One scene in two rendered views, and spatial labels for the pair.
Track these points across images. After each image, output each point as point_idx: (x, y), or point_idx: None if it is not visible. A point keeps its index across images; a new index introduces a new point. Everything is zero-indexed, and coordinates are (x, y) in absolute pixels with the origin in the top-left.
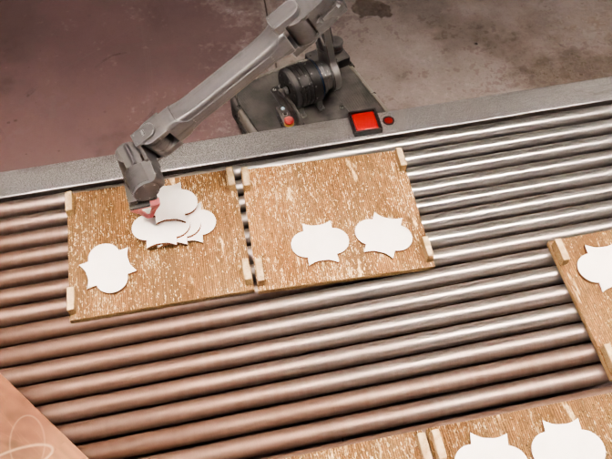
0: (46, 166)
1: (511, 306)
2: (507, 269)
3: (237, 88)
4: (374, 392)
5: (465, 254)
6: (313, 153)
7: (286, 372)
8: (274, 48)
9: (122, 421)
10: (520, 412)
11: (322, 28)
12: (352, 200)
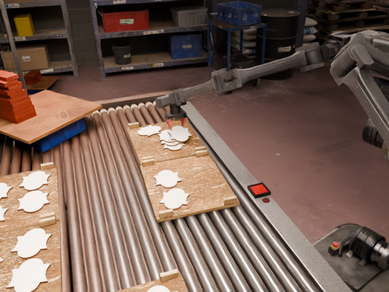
0: (200, 115)
1: (132, 258)
2: (161, 257)
3: (197, 91)
4: (84, 205)
5: (169, 236)
6: (228, 175)
7: (99, 180)
8: (209, 82)
9: (84, 146)
10: (59, 256)
11: (225, 88)
12: (197, 188)
